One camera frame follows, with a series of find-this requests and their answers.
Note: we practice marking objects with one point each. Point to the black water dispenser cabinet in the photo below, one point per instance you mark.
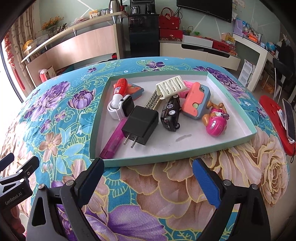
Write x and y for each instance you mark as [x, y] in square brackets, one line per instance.
[143, 26]

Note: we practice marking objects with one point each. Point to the yellow flower vase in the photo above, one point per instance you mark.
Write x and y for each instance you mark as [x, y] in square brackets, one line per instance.
[50, 25]

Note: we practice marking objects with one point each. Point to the red gift bag on floor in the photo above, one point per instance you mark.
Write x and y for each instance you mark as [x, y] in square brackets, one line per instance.
[44, 75]

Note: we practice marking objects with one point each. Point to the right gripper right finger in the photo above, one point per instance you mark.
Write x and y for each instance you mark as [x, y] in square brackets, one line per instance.
[251, 222]

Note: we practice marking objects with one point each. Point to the red hanging ornament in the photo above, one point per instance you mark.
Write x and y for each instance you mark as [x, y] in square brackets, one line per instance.
[8, 46]

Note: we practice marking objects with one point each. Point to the white side desk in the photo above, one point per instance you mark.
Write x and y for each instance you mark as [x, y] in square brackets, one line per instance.
[255, 54]

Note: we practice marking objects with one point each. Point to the white plastic clip holder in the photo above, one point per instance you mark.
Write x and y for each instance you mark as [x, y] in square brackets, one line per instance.
[170, 87]

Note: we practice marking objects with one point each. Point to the white tv console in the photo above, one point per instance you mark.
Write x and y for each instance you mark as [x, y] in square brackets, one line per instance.
[179, 49]

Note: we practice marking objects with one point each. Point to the black toy car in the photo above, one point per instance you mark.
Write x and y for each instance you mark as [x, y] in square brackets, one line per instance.
[170, 114]

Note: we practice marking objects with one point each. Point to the pink puppy figure toy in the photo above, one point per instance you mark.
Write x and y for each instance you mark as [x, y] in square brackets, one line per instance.
[215, 121]

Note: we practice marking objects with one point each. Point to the teal shallow cardboard tray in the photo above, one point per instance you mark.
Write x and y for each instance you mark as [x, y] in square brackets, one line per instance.
[191, 139]

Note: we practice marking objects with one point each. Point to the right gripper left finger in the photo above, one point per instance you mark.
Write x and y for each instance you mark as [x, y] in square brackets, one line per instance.
[44, 221]

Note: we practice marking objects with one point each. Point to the curved wooden shelf desk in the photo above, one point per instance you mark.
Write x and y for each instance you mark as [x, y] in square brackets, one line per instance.
[89, 39]

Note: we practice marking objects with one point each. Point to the red handbag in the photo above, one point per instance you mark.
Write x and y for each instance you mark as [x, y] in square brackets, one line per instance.
[168, 20]

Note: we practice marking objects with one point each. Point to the magenta lighter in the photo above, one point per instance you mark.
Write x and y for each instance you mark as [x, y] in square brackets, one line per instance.
[114, 142]

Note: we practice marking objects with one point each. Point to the red glue bottle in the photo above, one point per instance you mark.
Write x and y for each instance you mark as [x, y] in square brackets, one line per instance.
[119, 92]

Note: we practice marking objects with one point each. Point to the red round stool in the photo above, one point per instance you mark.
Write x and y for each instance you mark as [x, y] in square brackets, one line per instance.
[271, 108]

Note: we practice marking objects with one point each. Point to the wall mounted television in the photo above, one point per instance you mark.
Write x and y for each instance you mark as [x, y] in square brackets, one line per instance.
[221, 9]

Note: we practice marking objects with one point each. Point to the smartphone on stool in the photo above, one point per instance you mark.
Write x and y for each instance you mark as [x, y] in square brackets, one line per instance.
[289, 121]

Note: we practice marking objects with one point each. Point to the orange blue toy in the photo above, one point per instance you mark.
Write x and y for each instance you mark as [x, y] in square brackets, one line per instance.
[133, 91]
[196, 100]

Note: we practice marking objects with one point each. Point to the gold black patterned bar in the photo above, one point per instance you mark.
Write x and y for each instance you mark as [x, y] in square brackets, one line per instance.
[153, 102]

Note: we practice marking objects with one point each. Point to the white smartwatch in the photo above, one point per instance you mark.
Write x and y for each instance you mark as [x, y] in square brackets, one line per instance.
[124, 108]

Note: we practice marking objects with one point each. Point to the black power adapter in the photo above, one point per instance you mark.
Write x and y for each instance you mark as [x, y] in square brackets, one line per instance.
[140, 125]

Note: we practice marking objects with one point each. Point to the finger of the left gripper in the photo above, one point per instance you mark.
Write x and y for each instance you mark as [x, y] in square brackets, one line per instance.
[5, 161]
[26, 170]

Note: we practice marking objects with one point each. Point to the steel thermos kettle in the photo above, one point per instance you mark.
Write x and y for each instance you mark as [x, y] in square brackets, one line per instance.
[114, 7]

